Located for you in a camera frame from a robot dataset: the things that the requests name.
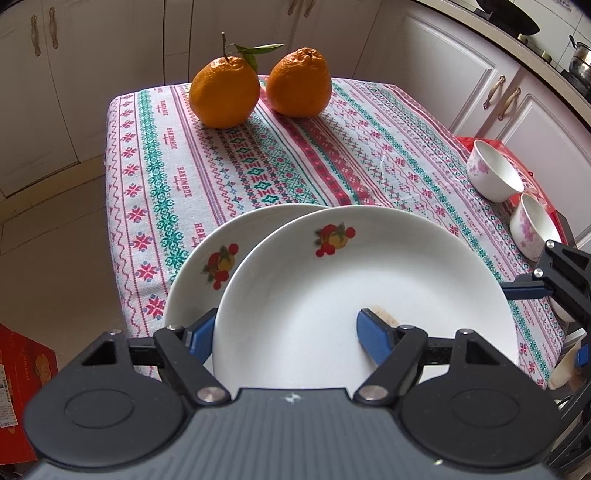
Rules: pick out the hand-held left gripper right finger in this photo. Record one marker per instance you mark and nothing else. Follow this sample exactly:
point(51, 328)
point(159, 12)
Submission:
point(374, 337)

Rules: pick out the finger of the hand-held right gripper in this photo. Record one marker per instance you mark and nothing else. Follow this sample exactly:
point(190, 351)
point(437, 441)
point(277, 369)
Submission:
point(584, 356)
point(531, 291)

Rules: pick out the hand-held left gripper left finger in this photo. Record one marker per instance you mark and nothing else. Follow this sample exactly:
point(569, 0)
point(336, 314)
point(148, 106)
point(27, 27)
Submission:
point(203, 337)

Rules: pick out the white plate with fruit motif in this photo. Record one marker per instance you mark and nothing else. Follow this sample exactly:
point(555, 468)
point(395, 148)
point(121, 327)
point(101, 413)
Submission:
point(198, 295)

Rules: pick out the stained white plate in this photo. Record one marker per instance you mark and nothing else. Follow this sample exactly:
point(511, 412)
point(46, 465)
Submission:
point(346, 286)

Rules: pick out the red printed gift box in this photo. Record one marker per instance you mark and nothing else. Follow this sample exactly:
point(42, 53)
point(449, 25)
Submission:
point(535, 182)

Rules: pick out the patterned red green tablecloth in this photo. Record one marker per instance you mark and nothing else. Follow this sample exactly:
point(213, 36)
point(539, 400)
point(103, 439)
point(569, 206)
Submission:
point(277, 166)

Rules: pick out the red cardboard box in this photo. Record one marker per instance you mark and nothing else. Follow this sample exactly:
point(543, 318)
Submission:
point(23, 392)

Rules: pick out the stainless steel pot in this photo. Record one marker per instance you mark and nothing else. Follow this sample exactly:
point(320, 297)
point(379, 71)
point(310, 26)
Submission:
point(581, 57)

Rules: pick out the orange with stem and leaf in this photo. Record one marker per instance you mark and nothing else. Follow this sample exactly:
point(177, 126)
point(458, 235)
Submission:
point(224, 92)

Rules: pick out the orange without leaf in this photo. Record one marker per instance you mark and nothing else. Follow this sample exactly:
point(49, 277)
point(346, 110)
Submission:
point(298, 83)

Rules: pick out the black wok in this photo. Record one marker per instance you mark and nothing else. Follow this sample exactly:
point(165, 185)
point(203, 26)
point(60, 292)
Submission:
point(512, 14)

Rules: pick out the white kitchen base cabinets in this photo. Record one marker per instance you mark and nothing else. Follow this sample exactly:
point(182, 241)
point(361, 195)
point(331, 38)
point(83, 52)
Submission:
point(138, 46)

